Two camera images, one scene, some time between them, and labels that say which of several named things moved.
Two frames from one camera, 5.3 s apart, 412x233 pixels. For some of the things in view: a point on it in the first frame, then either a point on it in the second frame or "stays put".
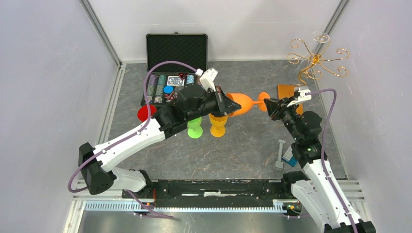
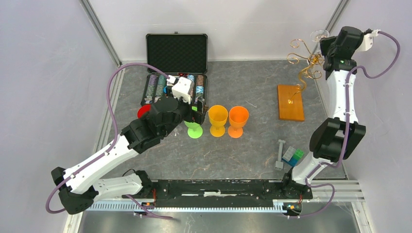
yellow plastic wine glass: x=218 y=128 stays put
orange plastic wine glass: x=246 y=103 to x=238 y=116
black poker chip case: x=164 y=80 stays put
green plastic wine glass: x=195 y=130 stays put
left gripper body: x=218 y=101 to x=197 y=116
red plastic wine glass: x=143 y=112 stays put
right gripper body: x=283 y=111 to x=327 y=45
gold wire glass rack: x=313 y=64 stays put
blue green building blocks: x=288 y=158 stays put
